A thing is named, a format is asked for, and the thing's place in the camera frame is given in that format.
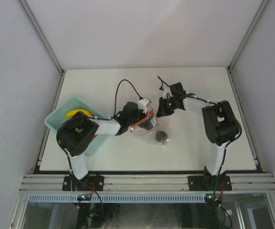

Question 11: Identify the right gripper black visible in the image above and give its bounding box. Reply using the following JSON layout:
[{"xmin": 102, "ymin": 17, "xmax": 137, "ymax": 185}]
[{"xmin": 155, "ymin": 97, "xmax": 176, "ymax": 119}]

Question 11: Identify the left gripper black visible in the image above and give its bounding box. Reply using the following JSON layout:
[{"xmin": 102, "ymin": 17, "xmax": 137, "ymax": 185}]
[{"xmin": 128, "ymin": 106, "xmax": 156, "ymax": 131}]

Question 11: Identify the clear zip top bag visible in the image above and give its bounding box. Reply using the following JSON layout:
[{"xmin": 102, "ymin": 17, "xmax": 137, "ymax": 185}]
[{"xmin": 132, "ymin": 106, "xmax": 171, "ymax": 145}]

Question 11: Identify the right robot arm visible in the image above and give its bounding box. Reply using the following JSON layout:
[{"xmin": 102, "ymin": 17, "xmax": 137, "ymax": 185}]
[{"xmin": 156, "ymin": 81, "xmax": 242, "ymax": 190}]

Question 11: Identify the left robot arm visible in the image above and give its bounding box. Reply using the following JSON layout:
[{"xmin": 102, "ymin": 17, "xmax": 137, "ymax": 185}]
[{"xmin": 56, "ymin": 98, "xmax": 156, "ymax": 191}]

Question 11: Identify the fake dark plum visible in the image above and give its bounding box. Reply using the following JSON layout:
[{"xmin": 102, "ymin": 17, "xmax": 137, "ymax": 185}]
[{"xmin": 155, "ymin": 131, "xmax": 168, "ymax": 144}]

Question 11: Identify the fake yellow banana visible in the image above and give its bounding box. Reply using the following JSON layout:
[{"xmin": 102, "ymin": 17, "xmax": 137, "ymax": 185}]
[{"xmin": 64, "ymin": 109, "xmax": 92, "ymax": 118}]

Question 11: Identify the teal plastic bin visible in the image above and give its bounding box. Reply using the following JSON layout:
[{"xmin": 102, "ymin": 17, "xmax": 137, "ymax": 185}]
[{"xmin": 44, "ymin": 96, "xmax": 108, "ymax": 156}]

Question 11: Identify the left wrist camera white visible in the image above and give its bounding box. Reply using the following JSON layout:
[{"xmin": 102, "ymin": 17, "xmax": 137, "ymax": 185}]
[{"xmin": 137, "ymin": 98, "xmax": 151, "ymax": 114}]

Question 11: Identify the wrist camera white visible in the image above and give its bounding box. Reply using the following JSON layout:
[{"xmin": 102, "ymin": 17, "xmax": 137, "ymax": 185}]
[
  {"xmin": 137, "ymin": 98, "xmax": 151, "ymax": 114},
  {"xmin": 160, "ymin": 86, "xmax": 172, "ymax": 99}
]

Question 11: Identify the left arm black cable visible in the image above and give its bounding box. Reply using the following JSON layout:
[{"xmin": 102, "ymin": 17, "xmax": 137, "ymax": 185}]
[{"xmin": 114, "ymin": 79, "xmax": 143, "ymax": 115}]

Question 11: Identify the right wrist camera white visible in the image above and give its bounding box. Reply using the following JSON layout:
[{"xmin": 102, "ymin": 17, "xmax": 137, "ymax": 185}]
[{"xmin": 160, "ymin": 86, "xmax": 172, "ymax": 99}]

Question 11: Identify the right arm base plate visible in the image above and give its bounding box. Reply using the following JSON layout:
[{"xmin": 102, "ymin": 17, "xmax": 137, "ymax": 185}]
[{"xmin": 188, "ymin": 176, "xmax": 233, "ymax": 191}]

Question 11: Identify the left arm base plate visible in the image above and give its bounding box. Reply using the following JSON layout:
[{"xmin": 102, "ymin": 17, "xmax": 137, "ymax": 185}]
[{"xmin": 62, "ymin": 176, "xmax": 104, "ymax": 191}]

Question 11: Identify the aluminium rail frame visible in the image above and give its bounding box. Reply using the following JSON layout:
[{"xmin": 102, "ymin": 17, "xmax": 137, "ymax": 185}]
[{"xmin": 19, "ymin": 173, "xmax": 275, "ymax": 194}]

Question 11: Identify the blue slotted cable duct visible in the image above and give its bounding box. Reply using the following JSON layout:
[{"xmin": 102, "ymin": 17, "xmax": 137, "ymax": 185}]
[{"xmin": 29, "ymin": 193, "xmax": 206, "ymax": 204}]

